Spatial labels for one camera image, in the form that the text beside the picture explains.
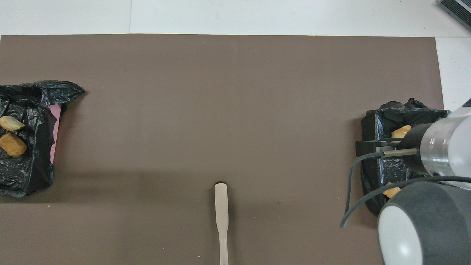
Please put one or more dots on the small striped croissant piece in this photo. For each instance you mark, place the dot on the small striped croissant piece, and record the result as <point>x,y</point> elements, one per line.
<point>11,123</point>

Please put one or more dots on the black bag over pink bin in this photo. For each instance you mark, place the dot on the black bag over pink bin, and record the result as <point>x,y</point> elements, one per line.
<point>33,162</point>

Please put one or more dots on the brown table mat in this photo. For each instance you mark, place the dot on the brown table mat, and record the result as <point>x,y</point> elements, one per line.
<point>220,92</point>

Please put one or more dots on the black trash bag bin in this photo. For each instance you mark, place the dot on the black trash bag bin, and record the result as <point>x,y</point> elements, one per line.
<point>375,173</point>

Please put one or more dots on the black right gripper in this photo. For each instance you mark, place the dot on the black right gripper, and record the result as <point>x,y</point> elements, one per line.
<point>415,141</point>

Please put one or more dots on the brown bread roll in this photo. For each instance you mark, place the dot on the brown bread roll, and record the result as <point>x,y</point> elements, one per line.
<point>13,145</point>

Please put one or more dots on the large striped croissant piece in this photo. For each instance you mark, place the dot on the large striped croissant piece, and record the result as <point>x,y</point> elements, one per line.
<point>401,131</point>

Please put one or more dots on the dark striped object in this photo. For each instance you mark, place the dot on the dark striped object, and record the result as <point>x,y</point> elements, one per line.
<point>460,9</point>

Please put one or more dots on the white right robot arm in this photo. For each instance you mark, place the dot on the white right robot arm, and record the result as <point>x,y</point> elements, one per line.
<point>434,221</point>

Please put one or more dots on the pink plastic bin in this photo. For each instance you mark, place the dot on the pink plastic bin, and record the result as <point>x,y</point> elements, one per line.
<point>55,132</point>

